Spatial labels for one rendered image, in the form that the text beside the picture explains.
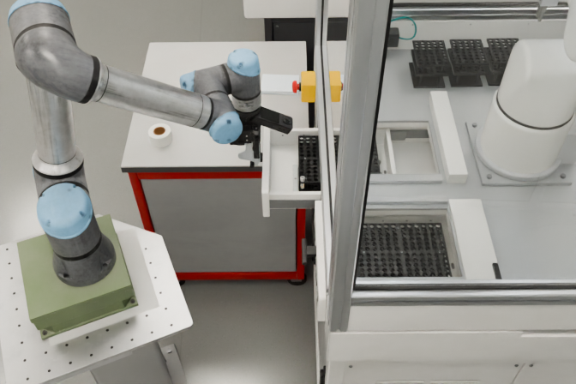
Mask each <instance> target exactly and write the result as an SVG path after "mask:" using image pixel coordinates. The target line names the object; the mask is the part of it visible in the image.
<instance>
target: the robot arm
mask: <svg viewBox="0 0 576 384"><path fill-rule="evenodd" d="M8 25H9V29H10V34H11V39H12V45H13V50H14V56H15V64H16V68H17V69H18V70H19V71H20V72H21V73H22V74H23V75H24V76H25V77H26V80H27V90H28V96H29V102H30V107H31V112H32V119H33V129H34V134H35V140H36V146H37V149H36V150H35V152H34V153H33V156H32V163H33V177H34V180H35V184H36V190H37V195H38V199H39V200H38V203H37V216H38V221H39V224H40V225H41V227H42V229H43V230H44V232H45V234H46V236H47V238H48V240H49V242H50V244H51V247H52V249H53V259H52V265H53V269H54V271H55V273H56V275H57V277H58V278H59V279H60V280H61V281H62V282H63V283H64V284H66V285H70V286H75V287H82V286H88V285H93V284H95V283H97V282H99V281H100V280H102V279H103V278H104V277H106V276H107V275H108V274H109V273H110V271H111V270H112V268H113V267H114V265H115V262H116V251H115V249H114V246H113V244H112V242H111V240H110V239H109V238H108V237H107V236H106V235H104V234H103V233H102V232H101V231H100V229H99V225H98V222H97V220H96V218H95V215H94V211H93V205H92V202H91V198H90V194H89V191H88V187H87V181H86V176H85V169H84V159H83V153H82V151H81V150H80V148H78V146H76V144H75V132H74V123H73V114H72V105H71V101H74V102H77V103H81V104H84V105H86V104H88V103H90V102H91V101H94V102H98V103H101V104H105V105H110V106H114V107H117V108H121V109H124V110H127V111H133V112H136V113H140V114H143V115H147V116H150V117H156V118H159V119H163V120H166V121H169V122H173V123H178V124H182V125H185V126H189V127H192V128H195V129H201V130H205V131H208V132H209V134H210V136H211V137H212V138H213V140H214V141H215V142H217V143H218V144H228V143H230V145H238V146H244V145H246V146H245V150H244V151H242V152H240V153H239V154H238V158H240V159H246V160H250V161H253V162H255V165H258V164H259V163H260V162H261V157H260V152H261V126H264V127H267V128H270V129H274V130H277V131H279V132H281V133H284V134H287V135H288V134H289V133H290V132H291V130H292V129H293V119H292V117H289V116H286V115H285V114H282V113H279V112H276V111H273V110H270V109H268V108H265V107H262V106H261V76H260V72H261V68H260V63H259V58H258V55H257V54H256V53H255V52H254V51H252V50H250V49H246V48H240V49H236V50H234V52H231V53H230V54H229V56H228V60H227V63H222V64H220V65H216V66H212V67H209V68H205V69H199V70H194V71H192V72H189V73H187V74H184V75H181V76H180V79H179V81H180V87H181V88H180V87H174V86H172V85H169V84H166V83H163V82H160V81H156V80H152V79H149V78H146V77H144V76H140V75H136V74H133V73H130V72H127V71H124V70H121V69H116V68H113V67H111V66H108V65H104V64H102V62H101V61H100V59H99V58H98V57H95V56H92V55H89V54H87V53H86V52H84V51H82V50H81V49H80V48H79V47H78V46H77V44H76V42H75V36H74V33H73V29H72V26H71V23H70V17H69V13H68V11H67V10H66V8H65V7H64V6H63V4H62V3H61V2H59V1H58V0H17V1H16V2H15V3H14V4H13V5H12V6H11V8H10V10H9V17H8ZM229 94H231V100H230V98H229V96H228V95H229ZM252 147H253V149H254V151H253V149H252Z"/></svg>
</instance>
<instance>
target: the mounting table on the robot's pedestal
mask: <svg viewBox="0 0 576 384"><path fill-rule="evenodd" d="M111 220H112V223H113V225H114V228H115V232H118V231H122V230H125V229H128V228H130V227H133V226H132V225H128V224H125V223H123V222H120V221H117V220H114V219H111ZM134 228H135V233H136V236H137V238H138V241H139V244H140V246H141V251H142V254H143V256H144V259H145V262H146V264H147V269H148V272H149V274H150V277H151V280H152V282H153V287H154V290H155V293H156V296H157V298H158V301H159V306H160V307H158V308H156V309H151V310H148V311H147V312H144V313H141V314H138V315H135V316H132V317H130V318H128V319H125V320H122V321H119V322H116V323H113V324H111V325H109V326H106V327H102V328H100V329H97V330H94V331H92V332H90V333H85V334H83V335H81V336H78V337H75V338H73V339H69V340H67V341H64V342H62V343H59V344H57V345H53V346H50V342H49V338H48V339H44V340H42V338H41V335H40V330H38V329H37V328H36V326H34V324H32V323H31V322H30V320H29V315H28V310H27V300H26V295H25V290H24V284H23V279H22V274H21V264H20V259H19V254H18V248H17V243H18V242H21V241H24V240H27V239H29V238H33V237H37V236H40V235H43V234H45V232H44V231H43V232H40V233H38V234H35V235H32V236H29V237H24V238H22V239H19V240H16V241H14V242H10V243H6V244H3V245H0V341H1V347H2V354H3V366H4V373H5V380H6V384H55V383H58V382H60V381H64V380H67V379H68V378H71V377H74V376H76V375H79V374H82V373H85V372H87V371H89V370H92V369H96V368H98V367H100V366H103V365H105V364H108V363H111V362H114V361H116V360H118V359H121V358H123V357H127V356H129V355H132V354H133V353H132V351H133V350H136V349H138V348H141V347H143V346H145V345H149V344H152V343H154V342H156V341H159V340H162V339H165V338H168V337H170V336H172V335H174V334H177V333H180V332H183V331H186V330H188V329H190V328H192V326H193V325H194V324H193V321H192V318H191V315H190V313H189V309H188V306H187V304H186V302H185V299H184V296H183V293H182V290H181V287H180V284H179V283H178V280H177V276H176V274H175V271H174V268H173V266H172V264H171V259H170V256H169V255H168V252H167V249H166V246H165V243H164V240H163V238H162V236H160V235H158V234H155V233H152V232H150V231H146V230H143V229H141V228H138V227H135V226H134Z"/></svg>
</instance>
